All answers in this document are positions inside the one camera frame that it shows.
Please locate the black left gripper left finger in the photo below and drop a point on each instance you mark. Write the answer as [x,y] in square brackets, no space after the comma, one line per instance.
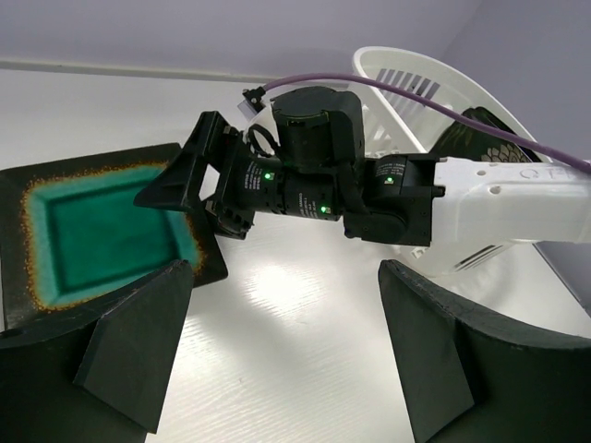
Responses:
[102,367]

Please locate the white plastic dish rack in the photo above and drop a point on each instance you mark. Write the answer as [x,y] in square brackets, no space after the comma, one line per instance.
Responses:
[443,115]

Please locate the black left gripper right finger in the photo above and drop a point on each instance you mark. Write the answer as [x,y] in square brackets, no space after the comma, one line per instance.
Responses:
[470,374]

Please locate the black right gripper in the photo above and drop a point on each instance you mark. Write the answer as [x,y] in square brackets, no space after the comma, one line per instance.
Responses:
[252,179]

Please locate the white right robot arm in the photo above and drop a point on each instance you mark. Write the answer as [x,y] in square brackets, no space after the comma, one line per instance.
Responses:
[308,161]

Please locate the black floral square plate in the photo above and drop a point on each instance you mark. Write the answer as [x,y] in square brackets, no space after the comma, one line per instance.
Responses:
[461,141]

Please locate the green glazed square plate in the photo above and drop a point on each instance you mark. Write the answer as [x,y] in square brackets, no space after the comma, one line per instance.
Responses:
[71,232]

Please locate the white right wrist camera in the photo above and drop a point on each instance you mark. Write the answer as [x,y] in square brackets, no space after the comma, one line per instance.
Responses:
[253,103]

